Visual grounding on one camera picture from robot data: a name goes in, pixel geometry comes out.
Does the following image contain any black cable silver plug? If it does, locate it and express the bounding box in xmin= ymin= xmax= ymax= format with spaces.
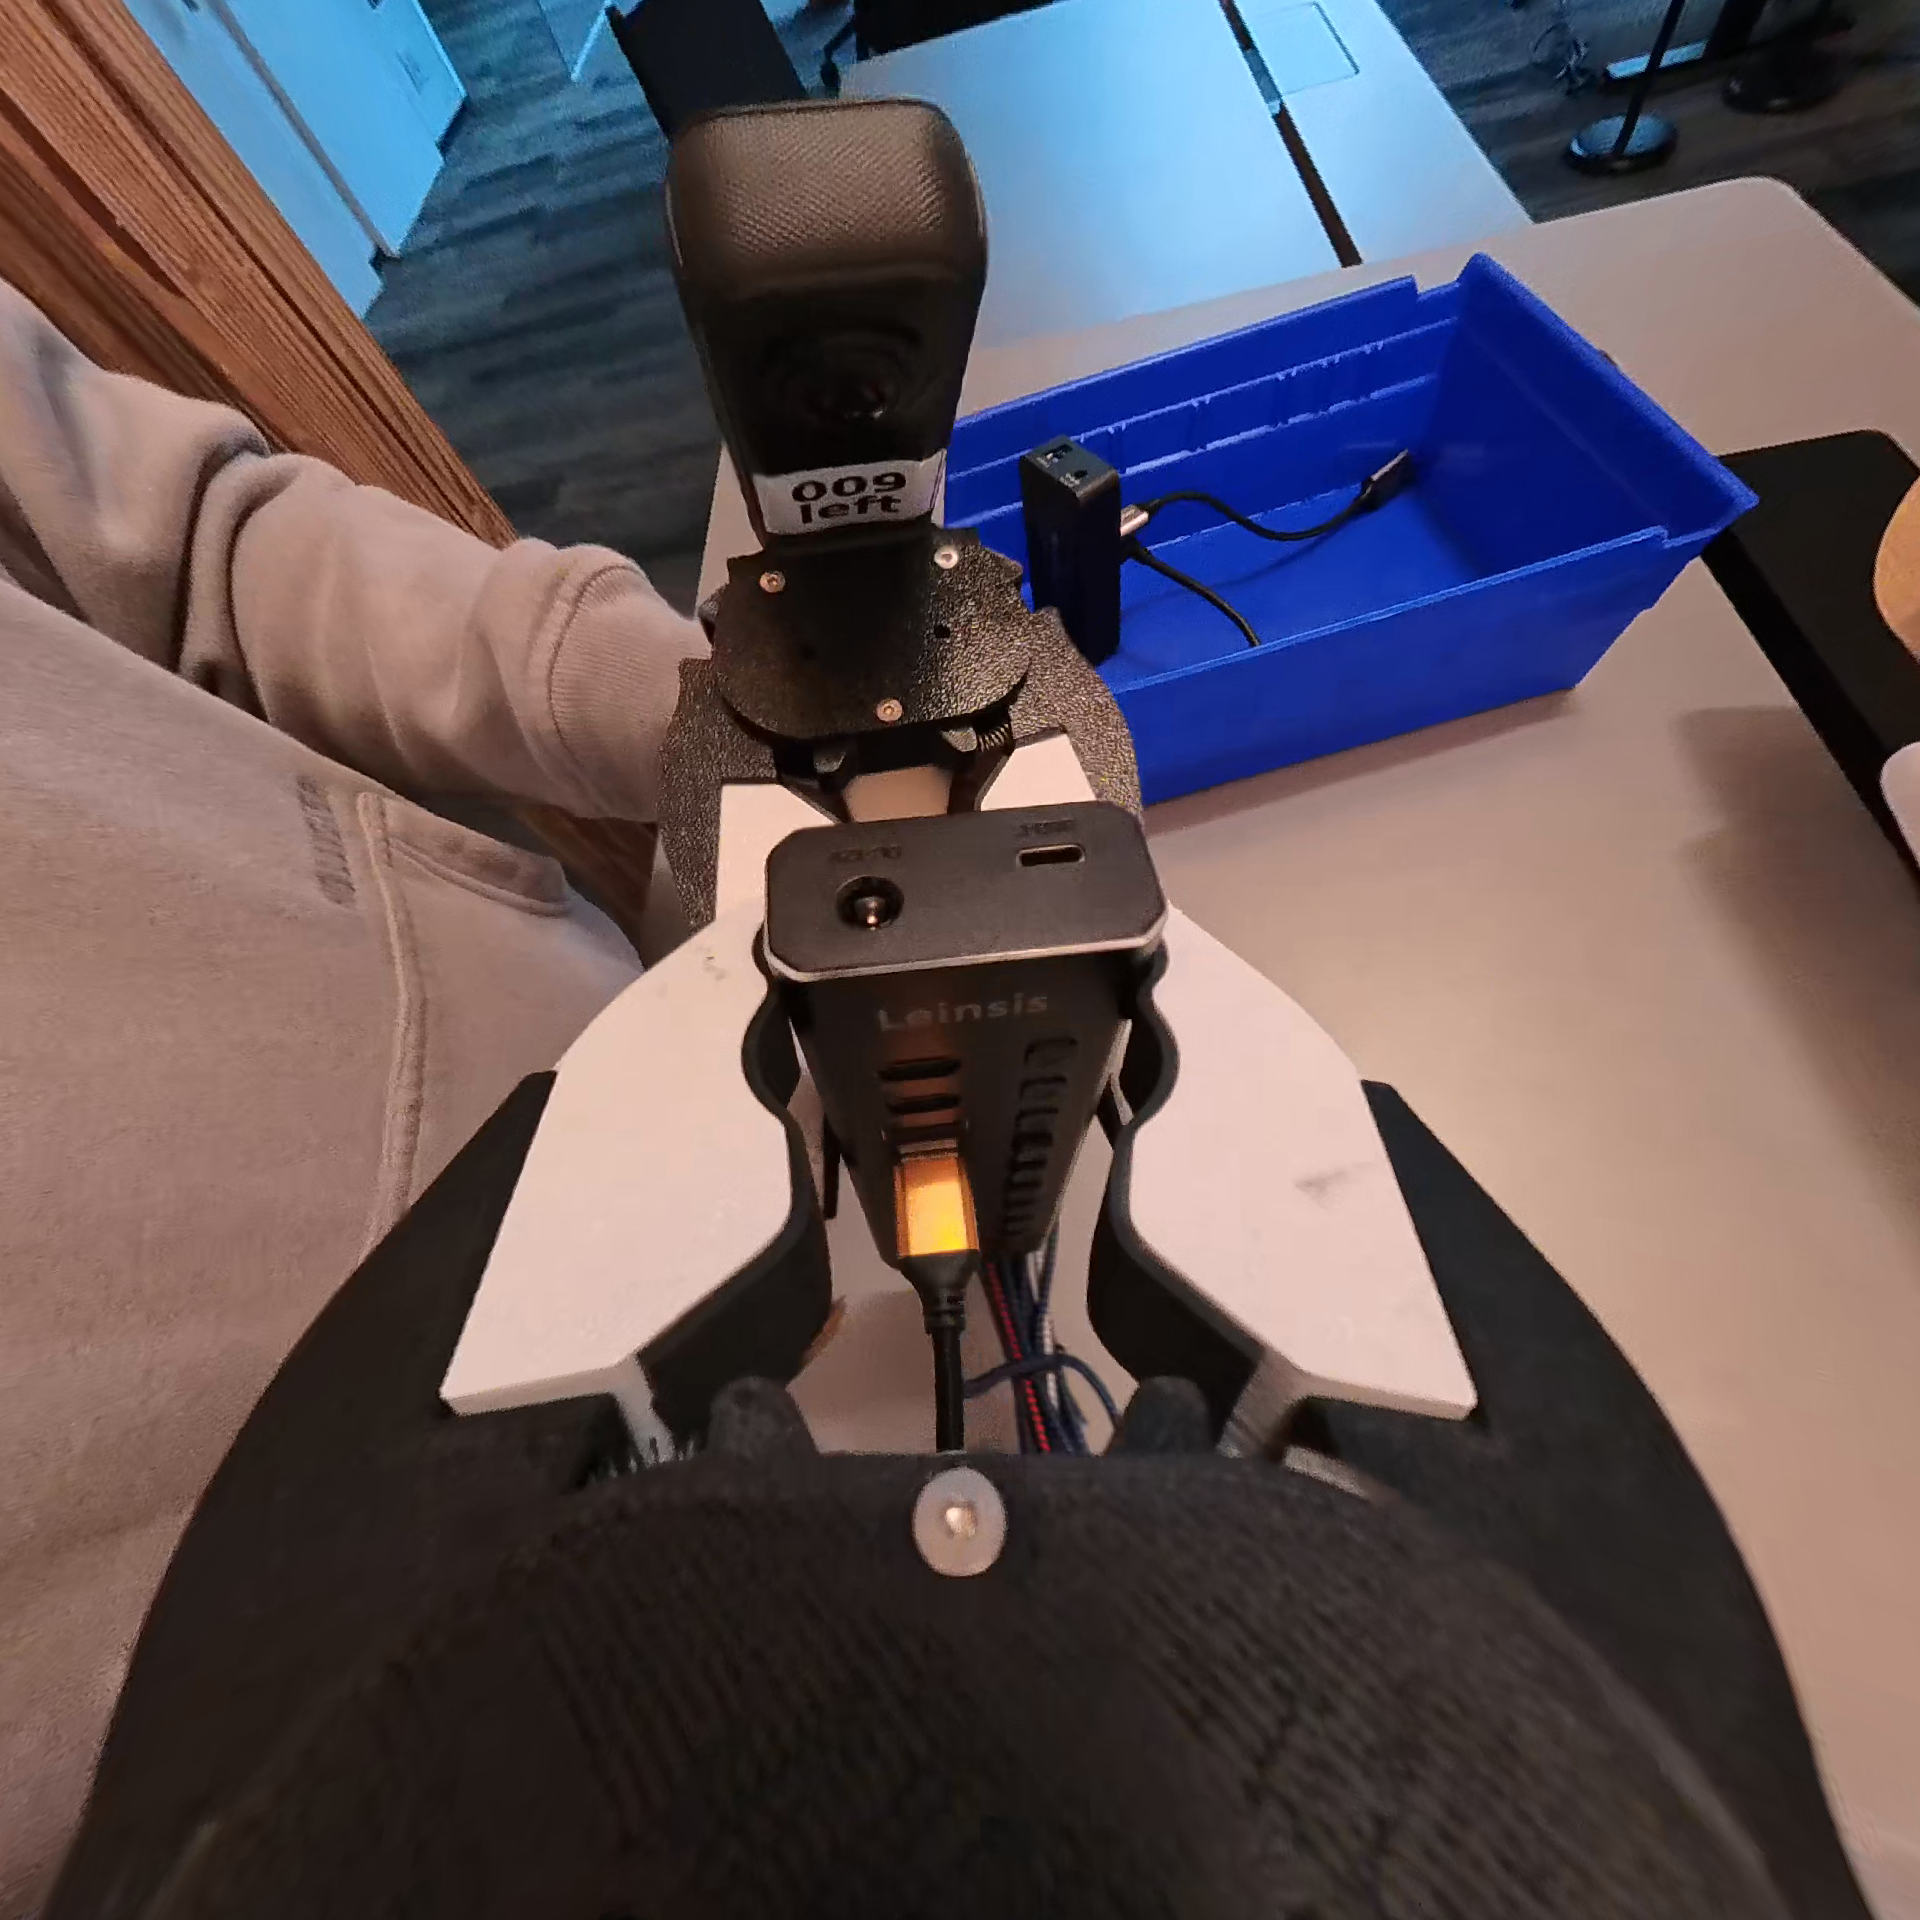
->
xmin=1117 ymin=448 xmax=1419 ymax=554

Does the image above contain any black round stand base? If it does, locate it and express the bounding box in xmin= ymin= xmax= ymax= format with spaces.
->
xmin=1720 ymin=0 xmax=1864 ymax=116

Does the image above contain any person's left forearm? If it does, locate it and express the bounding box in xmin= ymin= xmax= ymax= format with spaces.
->
xmin=0 ymin=279 xmax=714 ymax=830

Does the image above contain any white cabinet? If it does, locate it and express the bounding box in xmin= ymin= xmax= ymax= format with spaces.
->
xmin=127 ymin=0 xmax=467 ymax=318

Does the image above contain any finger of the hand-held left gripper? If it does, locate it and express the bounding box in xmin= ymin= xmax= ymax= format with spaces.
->
xmin=714 ymin=777 xmax=840 ymax=948
xmin=981 ymin=729 xmax=1111 ymax=820

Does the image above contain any white table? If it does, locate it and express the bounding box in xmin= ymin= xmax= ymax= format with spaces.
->
xmin=1224 ymin=0 xmax=1537 ymax=267
xmin=835 ymin=0 xmax=1358 ymax=353

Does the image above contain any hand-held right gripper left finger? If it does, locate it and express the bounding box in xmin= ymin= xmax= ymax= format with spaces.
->
xmin=440 ymin=915 xmax=835 ymax=1450

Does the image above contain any black pad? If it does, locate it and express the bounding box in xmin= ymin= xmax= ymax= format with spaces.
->
xmin=1703 ymin=432 xmax=1920 ymax=872

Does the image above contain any red blue braided cable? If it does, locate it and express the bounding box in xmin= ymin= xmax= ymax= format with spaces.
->
xmin=960 ymin=1202 xmax=1124 ymax=1457

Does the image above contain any orange plug USB cable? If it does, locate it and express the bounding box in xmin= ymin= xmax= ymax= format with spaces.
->
xmin=887 ymin=1146 xmax=981 ymax=1453

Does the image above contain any glossy black USB hub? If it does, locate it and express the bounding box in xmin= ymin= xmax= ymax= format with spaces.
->
xmin=1019 ymin=437 xmax=1124 ymax=661

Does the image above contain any blue plastic bin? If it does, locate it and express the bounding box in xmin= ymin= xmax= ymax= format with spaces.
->
xmin=946 ymin=252 xmax=1762 ymax=807

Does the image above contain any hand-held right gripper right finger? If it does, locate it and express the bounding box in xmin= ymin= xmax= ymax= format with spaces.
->
xmin=1084 ymin=958 xmax=1485 ymax=1453

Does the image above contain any thin black cable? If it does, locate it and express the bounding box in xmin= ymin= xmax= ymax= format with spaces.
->
xmin=1121 ymin=538 xmax=1266 ymax=653

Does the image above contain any black office chair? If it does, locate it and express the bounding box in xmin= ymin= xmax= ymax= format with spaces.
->
xmin=605 ymin=0 xmax=812 ymax=141

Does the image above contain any silver-rimmed black USB hub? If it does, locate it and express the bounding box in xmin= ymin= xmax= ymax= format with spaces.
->
xmin=760 ymin=799 xmax=1172 ymax=1269

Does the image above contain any dark wooden beam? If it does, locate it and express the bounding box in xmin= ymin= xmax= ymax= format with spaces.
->
xmin=0 ymin=0 xmax=521 ymax=549

